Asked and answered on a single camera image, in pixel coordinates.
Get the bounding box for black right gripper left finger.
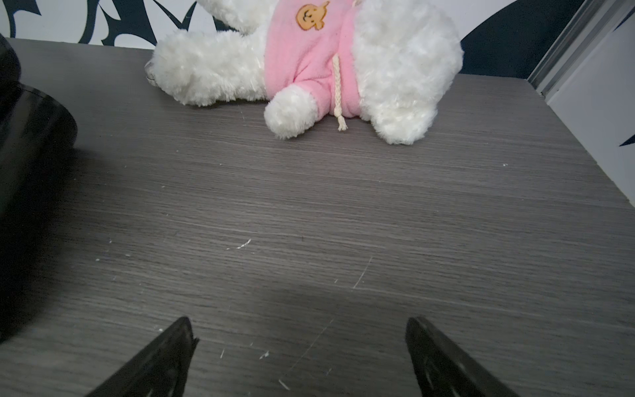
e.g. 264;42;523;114
88;316;198;397

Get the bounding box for white teddy bear pink shirt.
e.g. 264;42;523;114
145;1;464;145

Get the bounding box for black drawer cabinet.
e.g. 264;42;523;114
1;38;78;341

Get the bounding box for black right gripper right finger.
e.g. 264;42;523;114
405;316;518;397

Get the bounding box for aluminium frame post right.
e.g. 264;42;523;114
528;0;634;101

